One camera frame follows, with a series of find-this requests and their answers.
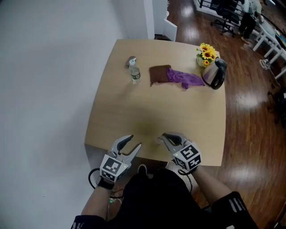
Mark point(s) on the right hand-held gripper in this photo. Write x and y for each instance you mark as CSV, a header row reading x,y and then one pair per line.
x,y
187,157

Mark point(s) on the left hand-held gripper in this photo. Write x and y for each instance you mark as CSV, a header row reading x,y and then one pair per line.
x,y
114,166

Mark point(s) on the person's right forearm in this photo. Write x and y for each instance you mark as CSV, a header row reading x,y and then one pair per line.
x,y
212,187

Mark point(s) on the person's left forearm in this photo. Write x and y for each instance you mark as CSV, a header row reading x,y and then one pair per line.
x,y
97,201

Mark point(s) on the person's black shoe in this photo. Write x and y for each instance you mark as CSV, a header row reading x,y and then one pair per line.
x,y
142,171

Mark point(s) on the black wristband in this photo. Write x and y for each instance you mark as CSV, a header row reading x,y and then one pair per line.
x,y
104,183

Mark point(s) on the person's black clothing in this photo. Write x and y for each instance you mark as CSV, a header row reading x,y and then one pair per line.
x,y
156,201

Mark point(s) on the purple cloth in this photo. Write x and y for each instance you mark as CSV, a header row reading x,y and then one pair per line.
x,y
185,78

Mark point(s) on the brown cloth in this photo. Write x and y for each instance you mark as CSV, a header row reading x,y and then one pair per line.
x,y
159,73

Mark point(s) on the clear plastic water bottle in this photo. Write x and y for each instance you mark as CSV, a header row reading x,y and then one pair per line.
x,y
135,73

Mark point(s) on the steel electric kettle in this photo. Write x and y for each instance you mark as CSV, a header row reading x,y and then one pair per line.
x,y
215,73

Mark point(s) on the grey oval object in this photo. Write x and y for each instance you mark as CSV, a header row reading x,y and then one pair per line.
x,y
130,60

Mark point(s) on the sunflower bouquet in vase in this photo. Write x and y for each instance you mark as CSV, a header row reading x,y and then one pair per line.
x,y
206,54

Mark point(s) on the black office chair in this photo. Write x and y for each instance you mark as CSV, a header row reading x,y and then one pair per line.
x,y
279,105
228,16

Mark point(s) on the white low cabinet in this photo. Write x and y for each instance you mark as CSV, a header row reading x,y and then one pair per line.
x,y
170,30

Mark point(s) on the white power strip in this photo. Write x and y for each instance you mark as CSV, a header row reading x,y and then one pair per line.
x,y
264,63

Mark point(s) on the white water dispenser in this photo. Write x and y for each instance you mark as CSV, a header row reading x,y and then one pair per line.
x,y
159,16

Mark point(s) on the white desk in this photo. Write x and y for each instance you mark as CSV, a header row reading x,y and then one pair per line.
x,y
271,39

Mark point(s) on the black metal railing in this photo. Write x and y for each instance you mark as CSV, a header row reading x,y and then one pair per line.
x,y
206,3

